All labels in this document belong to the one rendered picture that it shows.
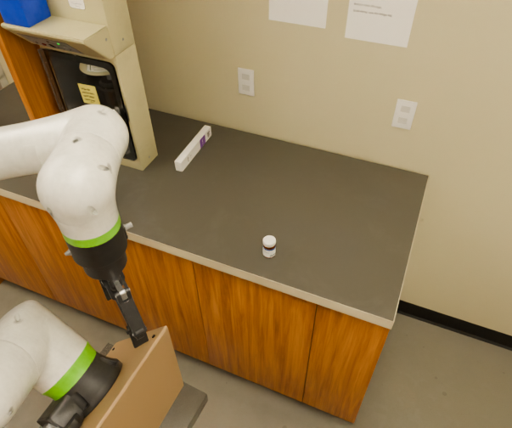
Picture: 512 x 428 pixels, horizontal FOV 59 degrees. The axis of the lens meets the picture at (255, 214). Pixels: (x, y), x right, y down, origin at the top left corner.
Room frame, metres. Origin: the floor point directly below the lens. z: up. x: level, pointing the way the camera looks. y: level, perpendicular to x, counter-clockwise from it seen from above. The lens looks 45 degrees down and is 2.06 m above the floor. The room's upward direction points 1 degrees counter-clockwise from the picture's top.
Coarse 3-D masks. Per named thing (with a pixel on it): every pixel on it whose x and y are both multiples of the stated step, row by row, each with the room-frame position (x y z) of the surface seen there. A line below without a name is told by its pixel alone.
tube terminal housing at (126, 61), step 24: (48, 0) 1.46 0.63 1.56; (96, 0) 1.38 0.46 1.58; (120, 0) 1.45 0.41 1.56; (120, 24) 1.43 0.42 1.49; (48, 48) 1.49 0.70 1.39; (120, 48) 1.40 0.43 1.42; (120, 72) 1.38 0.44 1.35; (144, 96) 1.47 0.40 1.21; (144, 120) 1.44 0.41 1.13; (144, 144) 1.42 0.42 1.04; (144, 168) 1.39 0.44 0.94
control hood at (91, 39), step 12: (36, 24) 1.39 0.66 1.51; (48, 24) 1.39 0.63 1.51; (60, 24) 1.39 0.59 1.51; (72, 24) 1.39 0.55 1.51; (84, 24) 1.39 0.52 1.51; (96, 24) 1.39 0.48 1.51; (36, 36) 1.36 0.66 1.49; (48, 36) 1.32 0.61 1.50; (60, 36) 1.31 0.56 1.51; (72, 36) 1.30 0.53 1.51; (84, 36) 1.30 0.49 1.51; (96, 36) 1.32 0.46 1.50; (108, 36) 1.37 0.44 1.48; (84, 48) 1.32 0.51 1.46; (96, 48) 1.31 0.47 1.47; (108, 48) 1.35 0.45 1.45
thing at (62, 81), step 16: (48, 64) 1.48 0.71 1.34; (64, 64) 1.45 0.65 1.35; (80, 64) 1.42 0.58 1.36; (96, 64) 1.39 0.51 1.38; (64, 80) 1.46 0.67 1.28; (80, 80) 1.43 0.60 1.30; (96, 80) 1.40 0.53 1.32; (112, 80) 1.37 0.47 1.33; (64, 96) 1.47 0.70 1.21; (80, 96) 1.44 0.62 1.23; (112, 96) 1.38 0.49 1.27; (128, 128) 1.37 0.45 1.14; (128, 144) 1.37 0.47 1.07
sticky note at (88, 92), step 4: (80, 84) 1.43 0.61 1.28; (80, 88) 1.44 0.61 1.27; (84, 88) 1.43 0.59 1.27; (88, 88) 1.42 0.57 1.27; (92, 88) 1.41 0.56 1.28; (84, 92) 1.43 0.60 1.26; (88, 92) 1.42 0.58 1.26; (92, 92) 1.42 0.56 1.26; (96, 92) 1.41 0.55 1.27; (84, 96) 1.43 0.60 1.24; (88, 96) 1.42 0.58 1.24; (92, 96) 1.42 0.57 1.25; (96, 96) 1.41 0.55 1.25; (84, 100) 1.44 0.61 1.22; (88, 100) 1.43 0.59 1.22; (92, 100) 1.42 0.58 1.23; (96, 100) 1.41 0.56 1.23
